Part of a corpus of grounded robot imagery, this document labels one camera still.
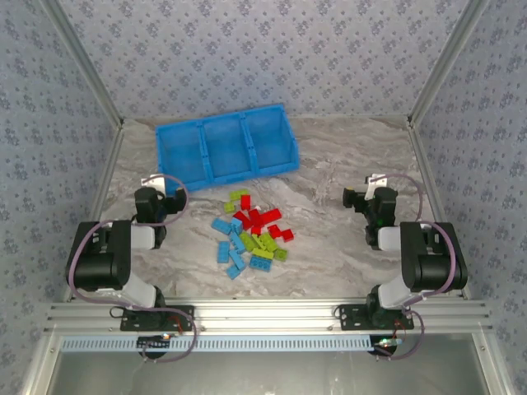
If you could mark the blue lego brick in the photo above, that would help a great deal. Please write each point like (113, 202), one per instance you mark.
(261, 263)
(233, 272)
(237, 259)
(237, 243)
(220, 226)
(236, 224)
(223, 252)

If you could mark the green lego brick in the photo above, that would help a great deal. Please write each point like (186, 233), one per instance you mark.
(265, 238)
(262, 253)
(281, 254)
(228, 205)
(269, 246)
(246, 240)
(239, 193)

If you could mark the red lego brick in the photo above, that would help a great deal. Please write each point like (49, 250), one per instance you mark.
(287, 235)
(245, 202)
(257, 230)
(242, 220)
(256, 217)
(271, 215)
(274, 231)

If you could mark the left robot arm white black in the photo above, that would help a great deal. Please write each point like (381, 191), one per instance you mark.
(101, 255)

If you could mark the blue three-compartment plastic bin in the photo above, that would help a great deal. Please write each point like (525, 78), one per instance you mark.
(226, 144)

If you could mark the black controller board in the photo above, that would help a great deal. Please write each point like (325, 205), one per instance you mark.
(385, 345)
(150, 342)

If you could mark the grey metal panel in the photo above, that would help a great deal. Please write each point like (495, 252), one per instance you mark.
(267, 374)

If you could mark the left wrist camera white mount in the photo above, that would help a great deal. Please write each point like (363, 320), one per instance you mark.
(152, 183)

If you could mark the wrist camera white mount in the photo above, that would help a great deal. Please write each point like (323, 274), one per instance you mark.
(375, 183)
(152, 183)

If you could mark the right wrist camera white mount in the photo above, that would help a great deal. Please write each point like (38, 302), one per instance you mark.
(375, 183)

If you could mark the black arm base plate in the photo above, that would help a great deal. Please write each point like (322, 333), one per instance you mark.
(352, 319)
(183, 317)

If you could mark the aluminium mounting rail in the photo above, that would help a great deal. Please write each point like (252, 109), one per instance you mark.
(267, 314)

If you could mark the aluminium frame post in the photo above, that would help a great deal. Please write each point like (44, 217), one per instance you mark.
(86, 70)
(446, 66)

